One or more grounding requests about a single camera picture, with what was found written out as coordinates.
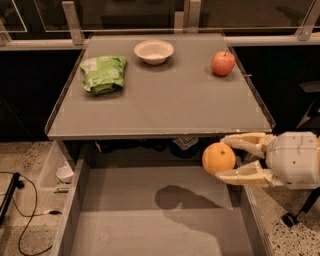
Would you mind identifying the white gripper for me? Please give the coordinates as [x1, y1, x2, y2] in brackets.
[215, 132, 319, 190]

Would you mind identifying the orange fruit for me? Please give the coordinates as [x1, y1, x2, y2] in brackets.
[202, 142, 236, 175]

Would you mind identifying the grey cabinet with top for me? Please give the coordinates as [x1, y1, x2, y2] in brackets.
[44, 32, 276, 168]

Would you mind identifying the open grey top drawer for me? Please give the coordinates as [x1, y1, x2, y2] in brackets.
[51, 159, 273, 256]

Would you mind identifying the black office chair base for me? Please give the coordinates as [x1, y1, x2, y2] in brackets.
[281, 81, 320, 227]

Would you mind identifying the red apple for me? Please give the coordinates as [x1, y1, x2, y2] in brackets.
[211, 50, 235, 76]

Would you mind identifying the white paper bowl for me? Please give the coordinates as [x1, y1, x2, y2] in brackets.
[134, 40, 174, 65]

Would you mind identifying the green snack bag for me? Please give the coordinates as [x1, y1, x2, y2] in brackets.
[80, 55, 126, 95]

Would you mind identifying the white cup in bin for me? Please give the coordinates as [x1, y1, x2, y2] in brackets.
[56, 163, 74, 184]

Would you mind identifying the black bar on floor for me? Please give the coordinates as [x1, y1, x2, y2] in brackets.
[0, 172, 20, 226]

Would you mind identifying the metal railing frame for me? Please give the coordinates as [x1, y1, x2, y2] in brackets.
[0, 0, 320, 51]

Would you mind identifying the black cable on floor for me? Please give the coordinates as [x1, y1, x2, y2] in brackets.
[0, 171, 63, 256]

